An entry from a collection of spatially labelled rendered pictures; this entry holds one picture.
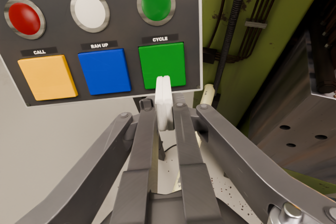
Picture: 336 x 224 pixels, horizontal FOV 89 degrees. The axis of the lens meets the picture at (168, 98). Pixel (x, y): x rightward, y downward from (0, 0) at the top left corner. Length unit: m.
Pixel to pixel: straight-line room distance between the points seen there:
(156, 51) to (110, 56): 0.08
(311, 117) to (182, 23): 0.38
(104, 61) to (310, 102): 0.43
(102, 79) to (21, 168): 1.43
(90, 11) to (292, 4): 0.45
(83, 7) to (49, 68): 0.12
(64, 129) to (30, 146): 0.26
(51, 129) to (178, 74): 1.48
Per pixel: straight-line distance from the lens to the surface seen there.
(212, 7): 0.56
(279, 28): 0.58
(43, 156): 1.63
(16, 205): 1.62
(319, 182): 0.96
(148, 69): 0.30
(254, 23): 0.55
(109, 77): 0.31
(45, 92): 0.37
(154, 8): 0.29
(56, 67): 0.34
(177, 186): 0.58
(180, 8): 0.29
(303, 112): 0.51
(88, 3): 0.31
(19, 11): 0.36
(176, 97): 0.16
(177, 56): 0.29
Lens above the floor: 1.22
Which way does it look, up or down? 55 degrees down
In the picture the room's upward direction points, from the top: 7 degrees counter-clockwise
